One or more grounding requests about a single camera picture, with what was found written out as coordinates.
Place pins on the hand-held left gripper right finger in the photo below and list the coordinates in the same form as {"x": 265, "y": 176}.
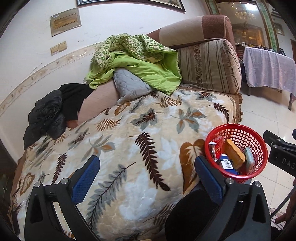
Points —
{"x": 209, "y": 183}

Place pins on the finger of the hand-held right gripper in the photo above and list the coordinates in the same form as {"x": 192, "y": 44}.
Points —
{"x": 274, "y": 138}

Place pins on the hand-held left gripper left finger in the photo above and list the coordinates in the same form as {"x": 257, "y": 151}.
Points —
{"x": 85, "y": 178}

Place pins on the red plastic mesh basket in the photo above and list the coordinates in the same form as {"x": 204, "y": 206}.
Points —
{"x": 254, "y": 139}

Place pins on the white blue cardboard box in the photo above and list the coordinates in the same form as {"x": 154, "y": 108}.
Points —
{"x": 227, "y": 164}

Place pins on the teal tissue packet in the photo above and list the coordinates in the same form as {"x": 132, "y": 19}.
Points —
{"x": 249, "y": 160}

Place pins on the red wrapper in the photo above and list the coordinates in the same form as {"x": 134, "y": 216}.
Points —
{"x": 217, "y": 150}

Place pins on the orange cardboard box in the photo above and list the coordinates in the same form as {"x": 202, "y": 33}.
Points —
{"x": 233, "y": 150}

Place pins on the person's right hand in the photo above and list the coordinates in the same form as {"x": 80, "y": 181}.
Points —
{"x": 283, "y": 219}

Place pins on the person's dark trouser leg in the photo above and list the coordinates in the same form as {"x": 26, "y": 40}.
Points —
{"x": 189, "y": 215}

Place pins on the leaf print fleece blanket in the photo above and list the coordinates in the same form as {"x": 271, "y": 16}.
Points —
{"x": 129, "y": 162}

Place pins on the lilac cloth covered table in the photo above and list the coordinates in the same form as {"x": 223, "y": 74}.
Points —
{"x": 266, "y": 67}

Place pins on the black puffer jacket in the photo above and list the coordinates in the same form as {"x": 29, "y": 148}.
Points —
{"x": 44, "y": 115}

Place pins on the black cloth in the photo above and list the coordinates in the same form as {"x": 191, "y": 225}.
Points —
{"x": 74, "y": 99}

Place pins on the striped sofa bolster cushion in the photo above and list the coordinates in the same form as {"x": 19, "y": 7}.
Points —
{"x": 208, "y": 67}

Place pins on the grey quilted pillow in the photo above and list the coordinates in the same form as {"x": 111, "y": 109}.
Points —
{"x": 129, "y": 85}

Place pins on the green patterned quilt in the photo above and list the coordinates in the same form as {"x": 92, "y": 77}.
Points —
{"x": 143, "y": 74}

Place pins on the gold chandelier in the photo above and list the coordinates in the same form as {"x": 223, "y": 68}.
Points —
{"x": 245, "y": 15}

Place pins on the brown fabric sofa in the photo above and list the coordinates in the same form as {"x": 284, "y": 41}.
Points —
{"x": 196, "y": 27}

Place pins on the small wall sign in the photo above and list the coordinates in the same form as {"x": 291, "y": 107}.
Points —
{"x": 278, "y": 29}

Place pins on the ornate doorway frame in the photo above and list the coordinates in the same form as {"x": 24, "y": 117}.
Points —
{"x": 266, "y": 18}

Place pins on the beige wall switch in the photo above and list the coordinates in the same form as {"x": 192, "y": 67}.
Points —
{"x": 54, "y": 50}
{"x": 62, "y": 46}

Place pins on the metal wall plaque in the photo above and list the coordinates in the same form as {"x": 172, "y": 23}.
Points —
{"x": 66, "y": 22}

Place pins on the framed wall painting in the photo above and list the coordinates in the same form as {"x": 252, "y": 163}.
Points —
{"x": 161, "y": 2}

